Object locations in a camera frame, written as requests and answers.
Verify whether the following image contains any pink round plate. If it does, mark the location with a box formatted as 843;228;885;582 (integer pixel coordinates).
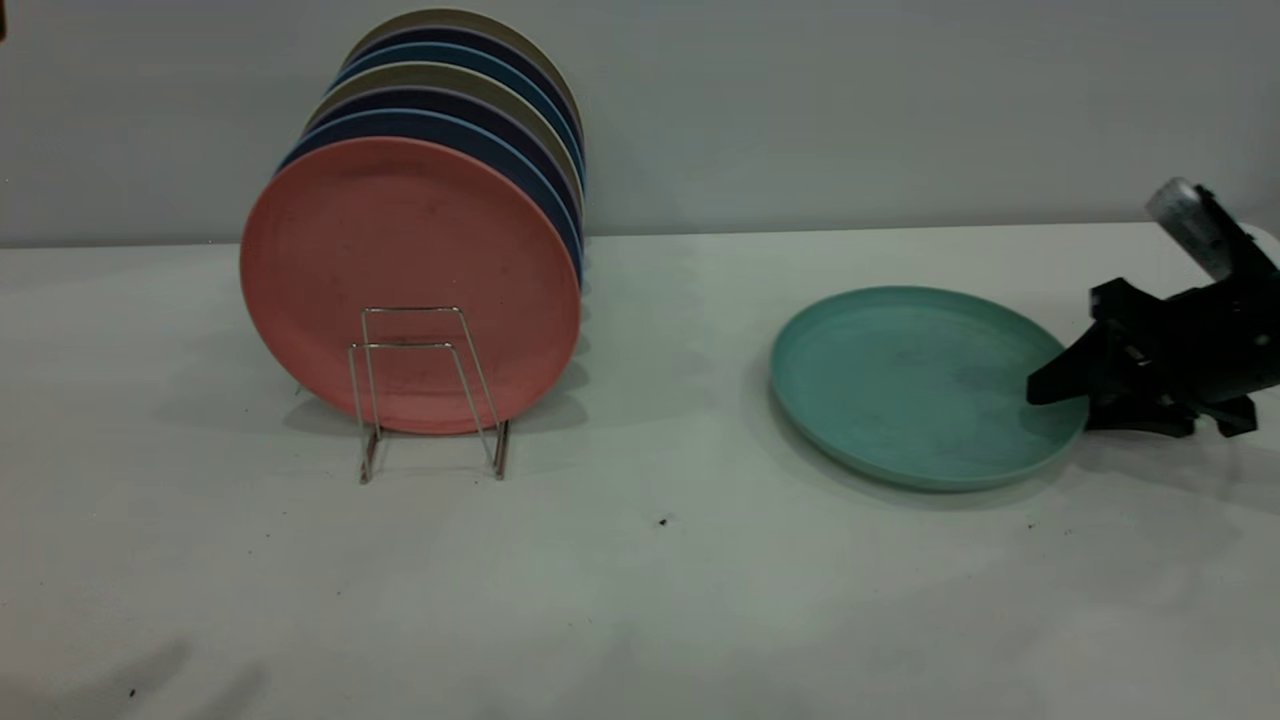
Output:
240;137;582;436

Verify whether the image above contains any beige round plate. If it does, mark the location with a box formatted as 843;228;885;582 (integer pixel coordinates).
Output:
343;9;584;126
305;61;585;201

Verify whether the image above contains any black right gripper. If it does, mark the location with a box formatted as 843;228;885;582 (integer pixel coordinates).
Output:
1027;270;1280;438

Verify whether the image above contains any teal blue round plate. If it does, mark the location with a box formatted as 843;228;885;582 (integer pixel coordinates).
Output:
330;42;586;186

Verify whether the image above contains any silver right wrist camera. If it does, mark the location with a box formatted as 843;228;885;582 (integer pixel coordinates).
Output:
1146;178;1241;282

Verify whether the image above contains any metal wire plate rack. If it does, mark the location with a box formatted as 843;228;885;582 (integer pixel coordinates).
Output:
348;307;511;486

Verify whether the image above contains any green round plate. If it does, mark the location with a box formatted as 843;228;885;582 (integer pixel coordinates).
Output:
770;286;1090;492

